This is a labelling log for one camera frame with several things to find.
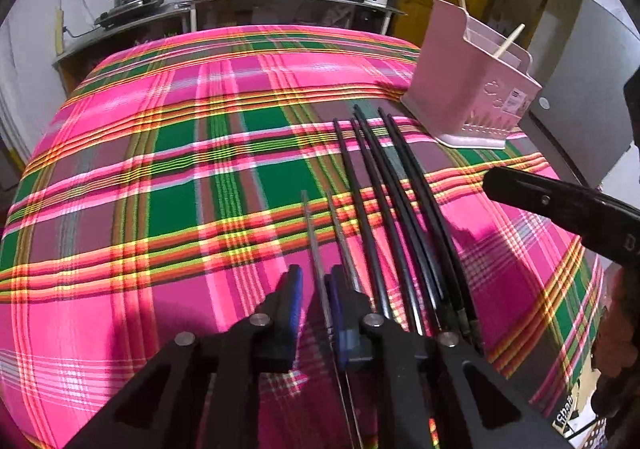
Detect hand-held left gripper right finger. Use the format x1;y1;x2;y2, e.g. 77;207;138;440
325;264;576;449

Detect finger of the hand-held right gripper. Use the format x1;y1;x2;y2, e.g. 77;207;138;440
482;166;603;245

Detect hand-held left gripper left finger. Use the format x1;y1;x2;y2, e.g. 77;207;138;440
65;264;306;449

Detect black chopstick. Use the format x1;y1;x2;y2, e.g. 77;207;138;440
349;118;431;337
387;114;485;350
353;104;451;327
377;108;471;332
332;119;396;322

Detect pink utensil holder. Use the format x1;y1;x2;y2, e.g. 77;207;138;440
400;0;543;150

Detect person's right hand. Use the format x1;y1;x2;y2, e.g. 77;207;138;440
595;269;640;425

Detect grey panel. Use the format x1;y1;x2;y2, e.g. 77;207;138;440
525;0;633;185

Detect pink plaid tablecloth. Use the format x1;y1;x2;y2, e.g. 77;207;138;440
0;24;606;449

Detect printed packet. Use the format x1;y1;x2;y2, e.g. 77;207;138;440
552;391;593;437

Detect gas stove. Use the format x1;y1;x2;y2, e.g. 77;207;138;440
95;4;173;27

